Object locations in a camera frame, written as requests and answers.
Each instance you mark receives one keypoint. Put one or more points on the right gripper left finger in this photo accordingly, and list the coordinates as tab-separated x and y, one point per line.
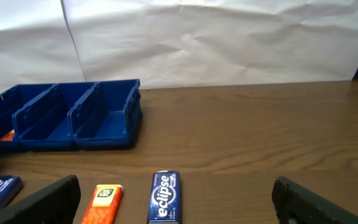
48	202

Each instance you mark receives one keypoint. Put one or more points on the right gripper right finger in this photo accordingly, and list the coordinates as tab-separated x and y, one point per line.
303	205

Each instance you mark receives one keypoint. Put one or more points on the orange candy box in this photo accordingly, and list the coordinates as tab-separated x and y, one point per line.
102	205
8	136

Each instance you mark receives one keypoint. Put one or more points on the blue tray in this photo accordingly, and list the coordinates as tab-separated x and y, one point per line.
104	124

